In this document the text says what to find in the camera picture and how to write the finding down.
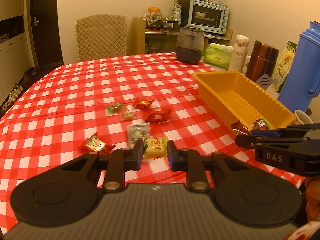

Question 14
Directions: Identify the brown steel food flask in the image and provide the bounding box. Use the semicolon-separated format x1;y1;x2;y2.
246;40;279;82

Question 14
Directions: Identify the red gold candy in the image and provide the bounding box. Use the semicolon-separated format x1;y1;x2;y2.
132;97;153;109

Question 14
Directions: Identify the orange plastic tray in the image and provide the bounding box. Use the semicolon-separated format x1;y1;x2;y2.
193;71;296;129

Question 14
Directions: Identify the dark colourful candy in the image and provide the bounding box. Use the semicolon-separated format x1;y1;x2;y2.
249;118;270;131

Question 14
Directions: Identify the green tissue pack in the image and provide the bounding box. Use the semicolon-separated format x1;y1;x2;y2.
204;43;233;69

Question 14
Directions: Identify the white cabinet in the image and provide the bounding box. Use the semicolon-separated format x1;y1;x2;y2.
1;0;31;101

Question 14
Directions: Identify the wooden shelf rack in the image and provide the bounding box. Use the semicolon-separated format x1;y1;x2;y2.
132;16;234;55

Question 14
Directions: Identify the large red snack packet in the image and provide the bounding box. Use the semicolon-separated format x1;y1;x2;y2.
143;107;172;123

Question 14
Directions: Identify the orange lid candy jar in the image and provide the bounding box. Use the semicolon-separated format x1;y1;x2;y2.
144;7;163;29

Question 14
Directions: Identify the dark glass jar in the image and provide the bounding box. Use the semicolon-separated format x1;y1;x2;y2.
176;25;204;64

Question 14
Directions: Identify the white ceramic mug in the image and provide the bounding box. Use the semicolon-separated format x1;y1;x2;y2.
295;109;313;125

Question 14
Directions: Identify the blue thermos jug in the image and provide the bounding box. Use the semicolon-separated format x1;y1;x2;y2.
278;21;320;112

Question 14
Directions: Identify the right hand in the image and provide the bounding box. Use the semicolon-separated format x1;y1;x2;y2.
305;176;320;221

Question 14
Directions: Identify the silver nut snack packet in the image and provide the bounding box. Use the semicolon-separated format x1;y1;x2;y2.
127;122;150;148

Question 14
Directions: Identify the red silver candy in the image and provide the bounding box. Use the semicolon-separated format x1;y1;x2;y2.
78;132;116;155

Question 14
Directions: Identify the light blue toaster oven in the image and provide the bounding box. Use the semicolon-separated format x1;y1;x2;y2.
187;0;229;35

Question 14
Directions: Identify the red candy packet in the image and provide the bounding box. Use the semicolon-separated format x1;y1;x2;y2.
231;120;251;135

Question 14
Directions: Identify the dark door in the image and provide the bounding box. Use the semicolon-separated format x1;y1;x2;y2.
30;0;63;68

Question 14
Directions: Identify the white miffy bottle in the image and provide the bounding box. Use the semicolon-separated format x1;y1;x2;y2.
228;35;249;73

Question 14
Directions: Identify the red checkered tablecloth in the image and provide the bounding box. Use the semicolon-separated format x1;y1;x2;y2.
1;53;303;232

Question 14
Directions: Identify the yellow green snack packet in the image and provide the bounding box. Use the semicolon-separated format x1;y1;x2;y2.
143;137;168;159

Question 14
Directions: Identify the green wrapped candy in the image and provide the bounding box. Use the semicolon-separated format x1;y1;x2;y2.
106;102;124;114

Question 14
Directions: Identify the sunflower seed bag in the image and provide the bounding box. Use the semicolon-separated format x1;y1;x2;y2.
271;41;297;92

